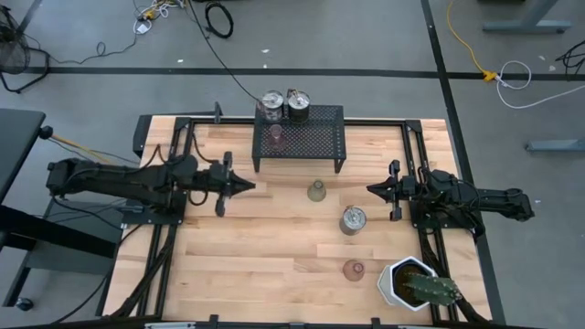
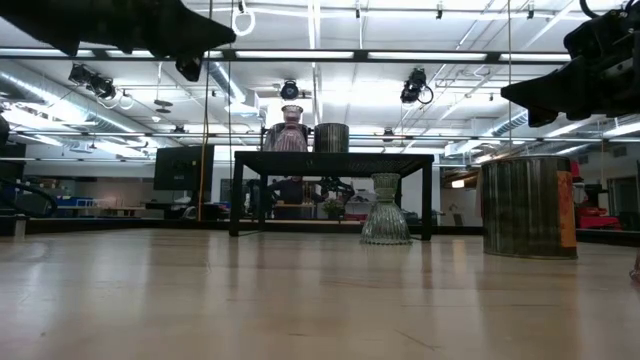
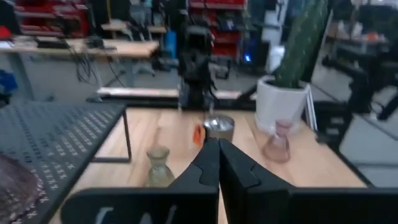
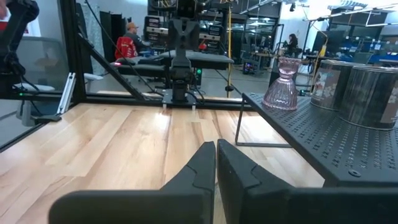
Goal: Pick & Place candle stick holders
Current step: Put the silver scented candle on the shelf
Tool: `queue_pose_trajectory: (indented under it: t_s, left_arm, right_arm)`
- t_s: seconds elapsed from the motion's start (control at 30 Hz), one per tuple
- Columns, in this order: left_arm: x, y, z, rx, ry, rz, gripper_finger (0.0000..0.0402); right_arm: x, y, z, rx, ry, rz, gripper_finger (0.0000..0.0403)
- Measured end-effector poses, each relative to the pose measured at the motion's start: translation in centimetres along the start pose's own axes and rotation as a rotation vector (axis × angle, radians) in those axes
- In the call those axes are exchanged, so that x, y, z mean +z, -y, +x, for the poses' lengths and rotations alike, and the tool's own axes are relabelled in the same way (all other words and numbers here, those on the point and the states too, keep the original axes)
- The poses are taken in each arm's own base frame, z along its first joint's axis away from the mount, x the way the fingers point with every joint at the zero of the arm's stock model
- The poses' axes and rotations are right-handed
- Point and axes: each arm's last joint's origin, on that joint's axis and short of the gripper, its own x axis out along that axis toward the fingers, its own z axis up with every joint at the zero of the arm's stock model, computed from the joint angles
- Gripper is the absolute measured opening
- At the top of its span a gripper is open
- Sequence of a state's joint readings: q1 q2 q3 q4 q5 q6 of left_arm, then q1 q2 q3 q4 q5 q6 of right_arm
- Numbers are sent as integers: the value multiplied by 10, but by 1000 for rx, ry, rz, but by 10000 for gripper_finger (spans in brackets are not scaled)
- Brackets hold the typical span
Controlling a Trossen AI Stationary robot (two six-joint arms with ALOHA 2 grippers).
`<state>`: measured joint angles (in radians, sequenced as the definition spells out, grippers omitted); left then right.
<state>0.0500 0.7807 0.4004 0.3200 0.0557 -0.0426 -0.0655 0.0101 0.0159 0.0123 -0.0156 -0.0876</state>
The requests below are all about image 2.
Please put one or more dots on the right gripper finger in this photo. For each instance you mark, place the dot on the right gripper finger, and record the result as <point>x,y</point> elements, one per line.
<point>555,87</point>
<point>542,117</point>

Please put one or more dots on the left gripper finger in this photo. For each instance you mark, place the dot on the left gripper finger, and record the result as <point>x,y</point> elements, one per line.
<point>190,67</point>
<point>190,30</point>

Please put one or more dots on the orange label candle tin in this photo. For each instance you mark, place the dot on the orange label candle tin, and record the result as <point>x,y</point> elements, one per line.
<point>520,210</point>

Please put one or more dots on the dark striped candle tin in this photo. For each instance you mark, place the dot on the dark striped candle tin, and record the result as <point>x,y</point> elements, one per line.
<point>331,139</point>

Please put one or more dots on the green glass candlestick holder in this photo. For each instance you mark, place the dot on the green glass candlestick holder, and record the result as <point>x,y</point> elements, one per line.
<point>386,225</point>

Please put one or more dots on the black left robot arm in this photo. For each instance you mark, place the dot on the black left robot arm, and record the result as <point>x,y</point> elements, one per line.
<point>10,200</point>

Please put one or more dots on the black television screen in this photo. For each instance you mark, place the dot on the black television screen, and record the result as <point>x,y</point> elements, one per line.
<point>182,167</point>

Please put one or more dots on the red machine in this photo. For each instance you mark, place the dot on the red machine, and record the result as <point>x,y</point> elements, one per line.
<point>597,220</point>

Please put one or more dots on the person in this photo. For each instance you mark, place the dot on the person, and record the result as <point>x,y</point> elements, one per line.
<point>292,192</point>

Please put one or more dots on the black perforated metal shelf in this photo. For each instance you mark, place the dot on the black perforated metal shelf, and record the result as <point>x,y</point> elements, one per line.
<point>330,164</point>

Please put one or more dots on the black overhead crossbar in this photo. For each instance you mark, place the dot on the black overhead crossbar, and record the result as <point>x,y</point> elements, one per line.
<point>360,55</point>

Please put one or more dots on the blue storage bins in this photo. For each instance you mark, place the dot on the blue storage bins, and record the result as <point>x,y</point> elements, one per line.
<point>75,201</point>

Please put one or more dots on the small potted plant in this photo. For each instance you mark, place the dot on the small potted plant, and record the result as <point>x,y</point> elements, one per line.
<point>333,206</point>

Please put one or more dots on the black aluminium table frame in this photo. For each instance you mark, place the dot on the black aluminium table frame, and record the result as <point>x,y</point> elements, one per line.
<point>125,226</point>

